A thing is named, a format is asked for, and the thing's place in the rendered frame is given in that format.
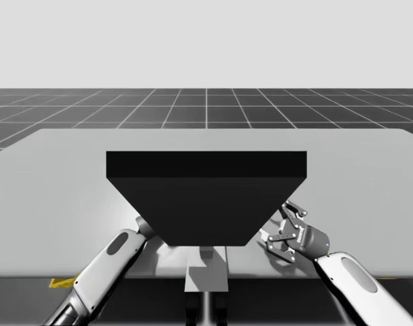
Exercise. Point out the grey stand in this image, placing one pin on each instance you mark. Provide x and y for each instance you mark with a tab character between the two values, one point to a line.
206	280

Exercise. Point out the black screen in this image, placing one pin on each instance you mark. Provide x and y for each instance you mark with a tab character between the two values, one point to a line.
206	200

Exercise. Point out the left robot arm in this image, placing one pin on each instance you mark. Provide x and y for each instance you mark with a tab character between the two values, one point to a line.
106	263

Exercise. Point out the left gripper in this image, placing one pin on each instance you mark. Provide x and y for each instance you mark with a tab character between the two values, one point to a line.
144	227

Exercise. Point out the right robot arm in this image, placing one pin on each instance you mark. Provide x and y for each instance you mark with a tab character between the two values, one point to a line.
356	285

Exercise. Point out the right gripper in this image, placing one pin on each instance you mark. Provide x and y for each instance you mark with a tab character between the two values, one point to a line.
311	241

